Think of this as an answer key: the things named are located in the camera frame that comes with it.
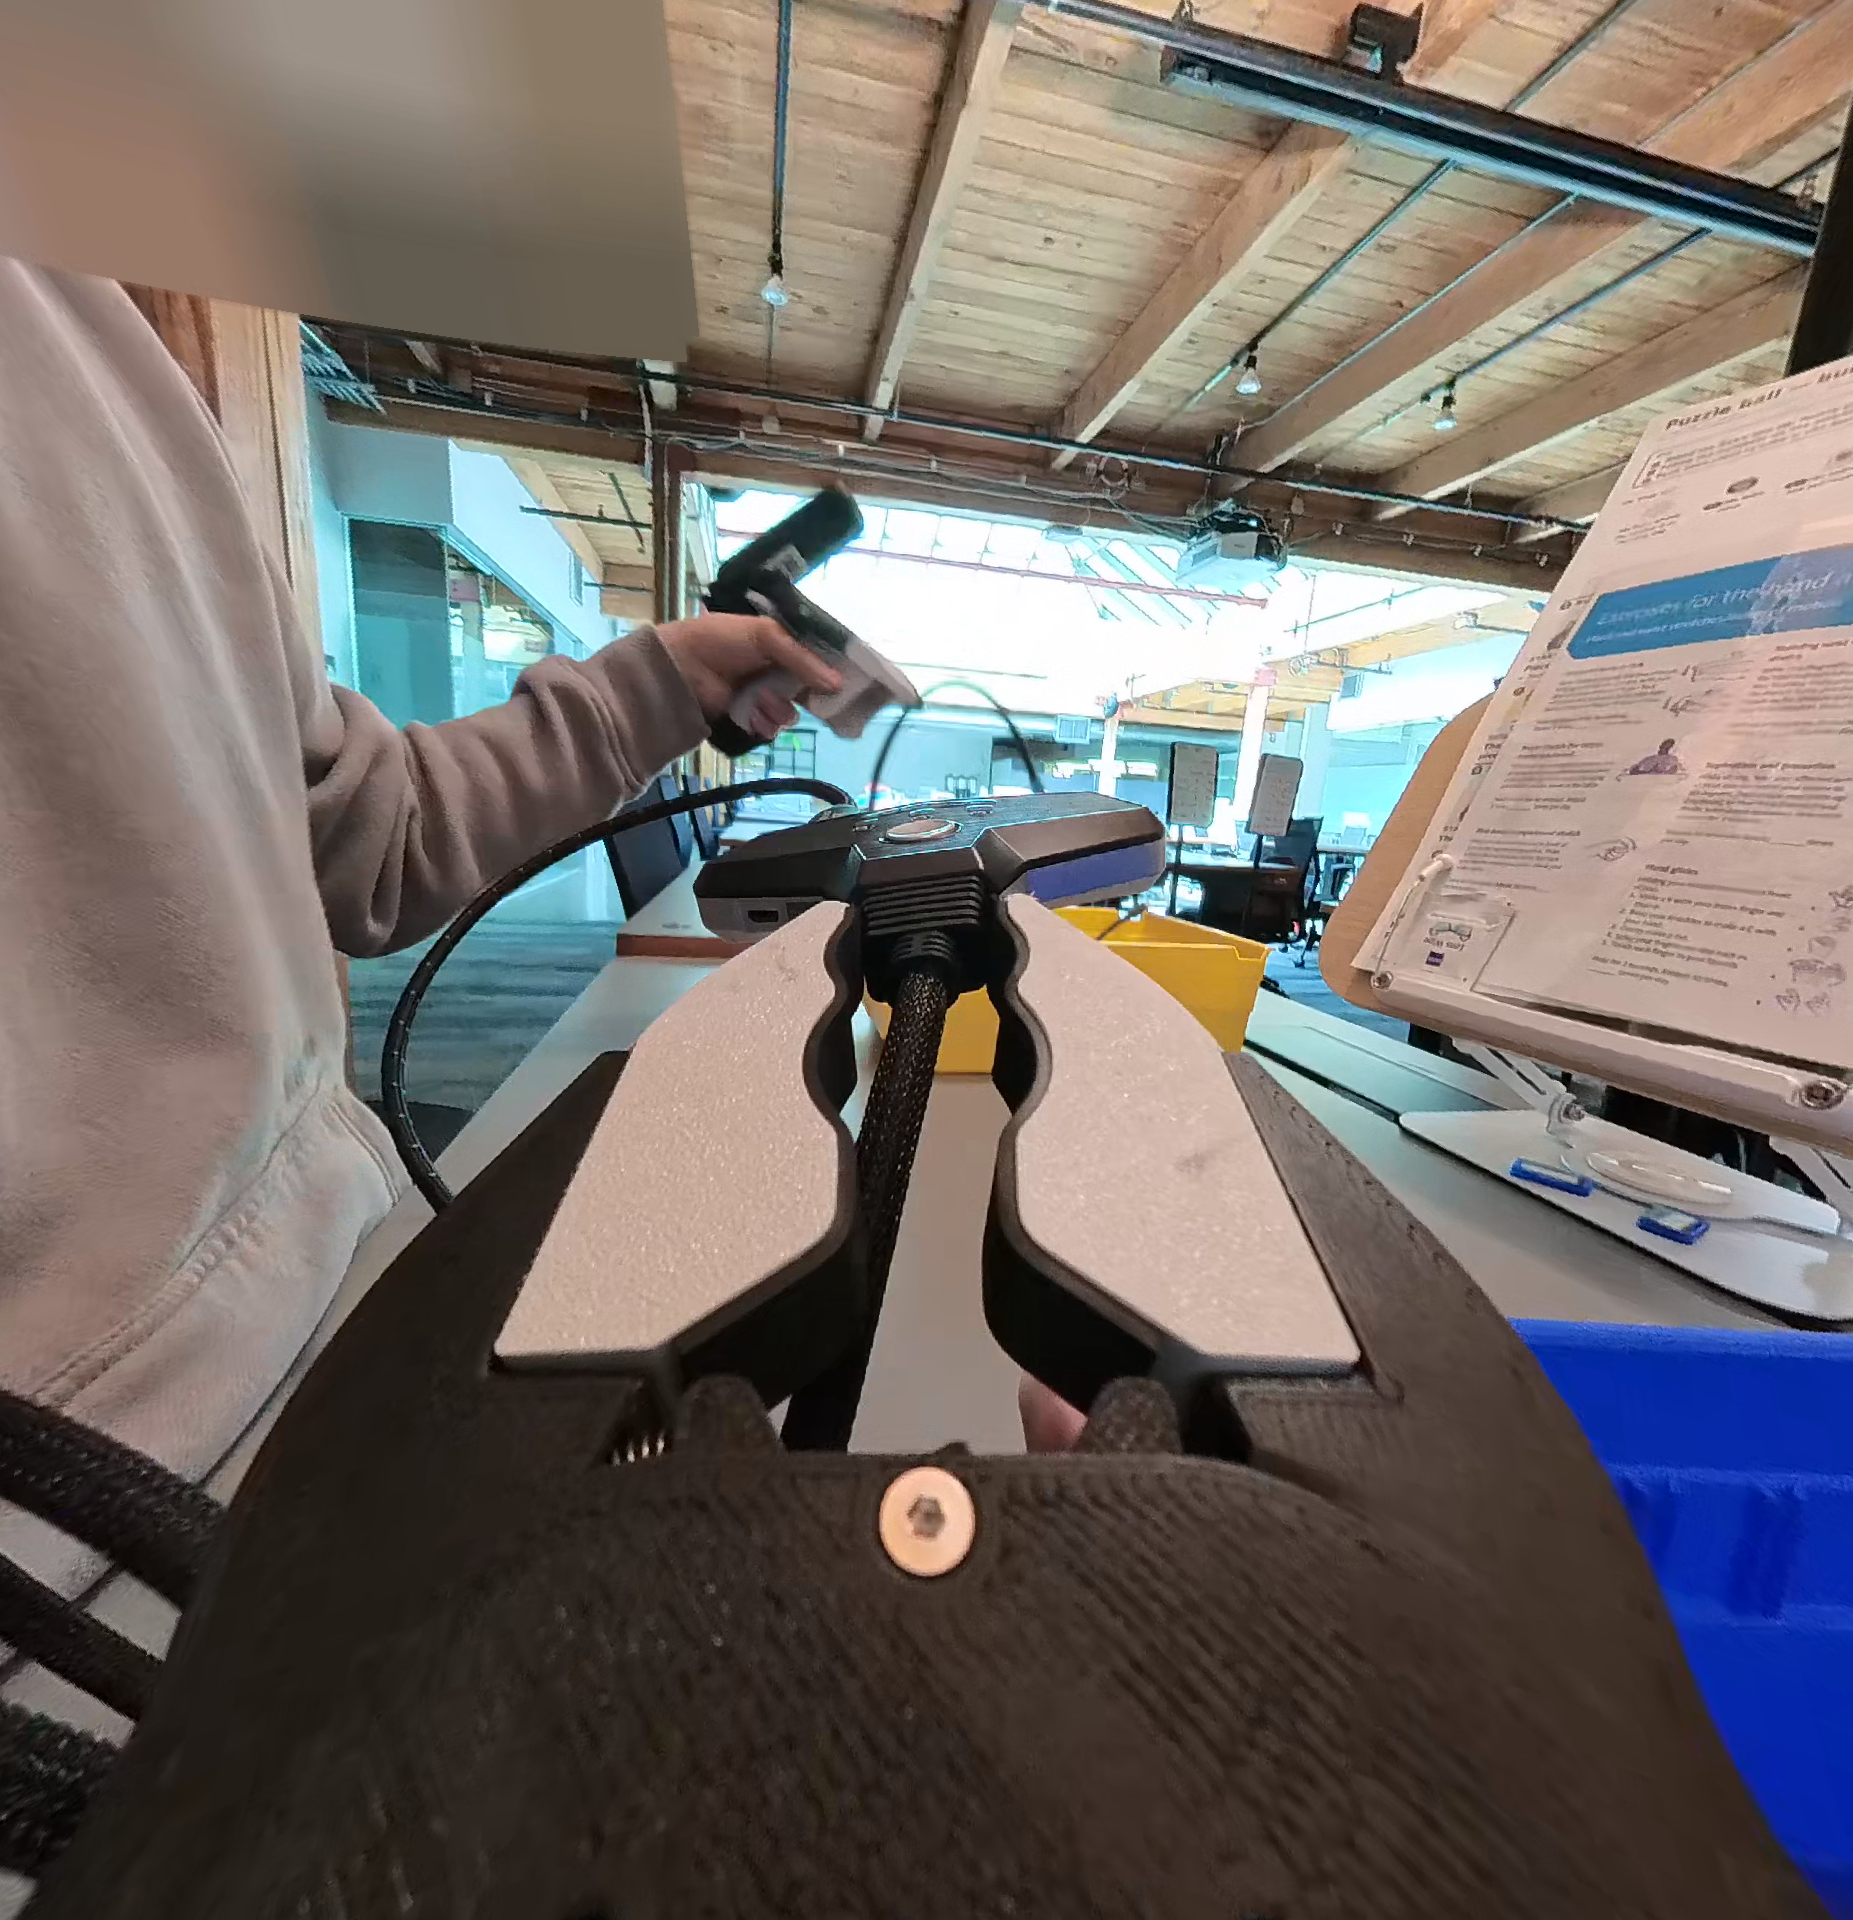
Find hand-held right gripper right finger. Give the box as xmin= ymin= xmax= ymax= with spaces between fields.
xmin=986 ymin=893 xmax=1362 ymax=1412

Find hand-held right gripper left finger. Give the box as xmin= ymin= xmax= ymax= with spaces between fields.
xmin=495 ymin=901 xmax=870 ymax=1412

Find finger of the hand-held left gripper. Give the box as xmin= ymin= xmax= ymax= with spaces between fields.
xmin=809 ymin=637 xmax=925 ymax=740

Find black usb hub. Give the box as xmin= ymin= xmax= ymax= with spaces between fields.
xmin=695 ymin=795 xmax=1169 ymax=952

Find black braided hub cable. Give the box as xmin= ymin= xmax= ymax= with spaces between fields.
xmin=783 ymin=932 xmax=961 ymax=1451

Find person's left forearm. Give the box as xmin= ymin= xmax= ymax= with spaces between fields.
xmin=302 ymin=621 xmax=713 ymax=963

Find person's left hand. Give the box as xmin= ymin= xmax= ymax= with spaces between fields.
xmin=655 ymin=610 xmax=846 ymax=744

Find yellow plastic bin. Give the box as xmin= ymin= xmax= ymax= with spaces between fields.
xmin=864 ymin=905 xmax=1272 ymax=1077

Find black office chair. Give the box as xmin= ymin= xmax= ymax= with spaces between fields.
xmin=603 ymin=778 xmax=722 ymax=921
xmin=1231 ymin=816 xmax=1327 ymax=952

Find ceiling projector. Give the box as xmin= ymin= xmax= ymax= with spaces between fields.
xmin=1176 ymin=511 xmax=1289 ymax=592

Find person's grey hoodie torso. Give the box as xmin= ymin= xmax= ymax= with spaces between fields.
xmin=0 ymin=255 xmax=416 ymax=1517

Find blue banner instruction sheet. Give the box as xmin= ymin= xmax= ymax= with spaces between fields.
xmin=1352 ymin=544 xmax=1853 ymax=1077

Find blue plastic bin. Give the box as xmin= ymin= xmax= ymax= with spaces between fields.
xmin=1512 ymin=1318 xmax=1853 ymax=1920

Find white printed instruction sheet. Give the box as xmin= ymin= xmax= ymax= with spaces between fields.
xmin=1592 ymin=347 xmax=1853 ymax=598

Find thin black usb cable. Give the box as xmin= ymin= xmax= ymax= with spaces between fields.
xmin=381 ymin=778 xmax=857 ymax=1212

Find thick black braided cable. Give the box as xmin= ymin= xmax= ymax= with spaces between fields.
xmin=0 ymin=1378 xmax=226 ymax=1876

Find black ceiling track rail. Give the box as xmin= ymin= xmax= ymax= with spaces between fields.
xmin=1164 ymin=8 xmax=1827 ymax=259

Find black vertical post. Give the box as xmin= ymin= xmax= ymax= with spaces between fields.
xmin=1786 ymin=0 xmax=1853 ymax=381

